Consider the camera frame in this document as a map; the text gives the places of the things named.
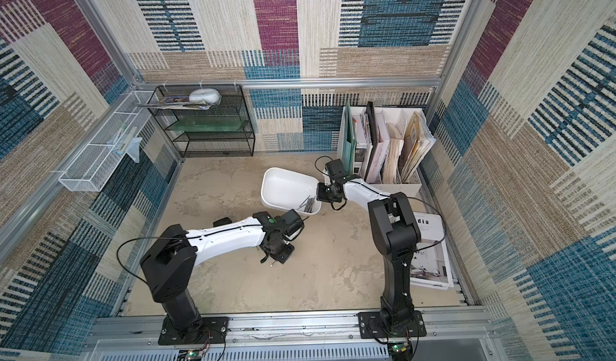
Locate white desktop file organizer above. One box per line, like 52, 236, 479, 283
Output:
337, 106, 423, 197

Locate white plastic storage box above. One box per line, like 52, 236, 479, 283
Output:
261, 167, 322, 216

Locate black binder in organizer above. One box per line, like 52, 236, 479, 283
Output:
365, 101, 379, 147

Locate brown envelopes in organizer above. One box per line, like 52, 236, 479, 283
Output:
399, 112, 436, 183

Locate magazines on black shelf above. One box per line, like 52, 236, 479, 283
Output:
140, 96, 212, 110

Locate white wire wall basket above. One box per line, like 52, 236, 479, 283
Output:
59, 90, 152, 192

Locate steel nail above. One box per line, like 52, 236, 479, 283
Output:
299, 197, 315, 214

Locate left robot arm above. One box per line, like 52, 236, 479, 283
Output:
140, 210, 304, 335

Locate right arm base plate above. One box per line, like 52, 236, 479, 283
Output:
357, 310, 428, 340

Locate green folder in organizer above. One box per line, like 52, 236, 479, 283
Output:
339, 104, 357, 175

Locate white round device on shelf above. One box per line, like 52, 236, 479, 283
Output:
189, 88, 221, 105

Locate black wire mesh shelf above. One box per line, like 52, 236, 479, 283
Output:
147, 84, 256, 158

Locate white Inedia magazine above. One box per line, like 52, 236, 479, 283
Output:
410, 212, 454, 290

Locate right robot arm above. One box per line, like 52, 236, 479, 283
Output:
316, 159, 425, 337

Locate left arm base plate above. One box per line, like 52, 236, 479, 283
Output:
158, 316, 229, 346

